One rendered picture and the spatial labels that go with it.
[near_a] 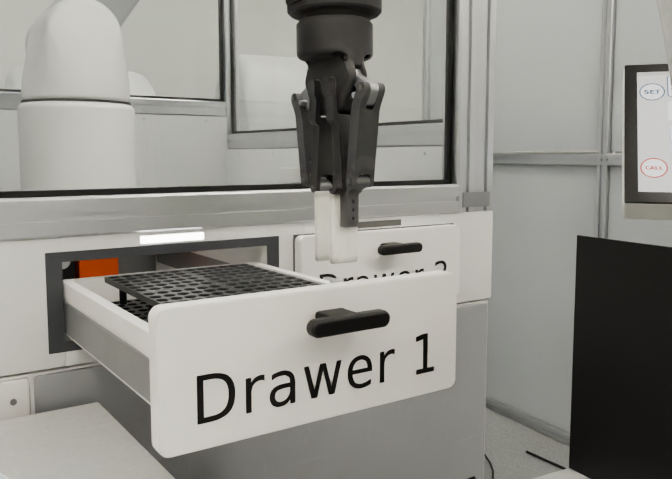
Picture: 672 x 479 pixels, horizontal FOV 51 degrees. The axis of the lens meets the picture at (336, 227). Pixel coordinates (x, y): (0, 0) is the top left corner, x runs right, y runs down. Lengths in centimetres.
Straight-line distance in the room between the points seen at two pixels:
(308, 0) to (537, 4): 216
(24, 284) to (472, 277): 68
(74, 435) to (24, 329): 14
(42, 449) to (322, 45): 46
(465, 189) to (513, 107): 170
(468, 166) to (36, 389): 70
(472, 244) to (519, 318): 171
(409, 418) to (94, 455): 56
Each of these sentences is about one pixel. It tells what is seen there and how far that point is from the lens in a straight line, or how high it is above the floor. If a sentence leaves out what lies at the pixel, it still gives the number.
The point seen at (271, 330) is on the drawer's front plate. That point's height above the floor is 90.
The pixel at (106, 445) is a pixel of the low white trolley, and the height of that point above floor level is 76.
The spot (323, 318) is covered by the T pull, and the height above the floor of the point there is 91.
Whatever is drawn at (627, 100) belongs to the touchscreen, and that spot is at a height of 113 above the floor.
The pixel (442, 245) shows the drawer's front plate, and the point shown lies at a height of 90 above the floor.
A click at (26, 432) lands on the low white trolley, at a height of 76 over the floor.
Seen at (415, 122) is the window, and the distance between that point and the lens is 109.
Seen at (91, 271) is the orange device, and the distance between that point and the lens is 123.
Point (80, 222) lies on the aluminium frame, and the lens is 84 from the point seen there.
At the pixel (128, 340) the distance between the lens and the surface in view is 65.
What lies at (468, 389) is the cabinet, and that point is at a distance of 121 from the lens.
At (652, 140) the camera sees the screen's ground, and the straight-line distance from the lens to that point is 130.
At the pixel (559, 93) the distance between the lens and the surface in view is 268.
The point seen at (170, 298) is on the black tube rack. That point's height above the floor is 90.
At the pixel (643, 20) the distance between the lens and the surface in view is 248.
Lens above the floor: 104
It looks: 6 degrees down
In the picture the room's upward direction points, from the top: straight up
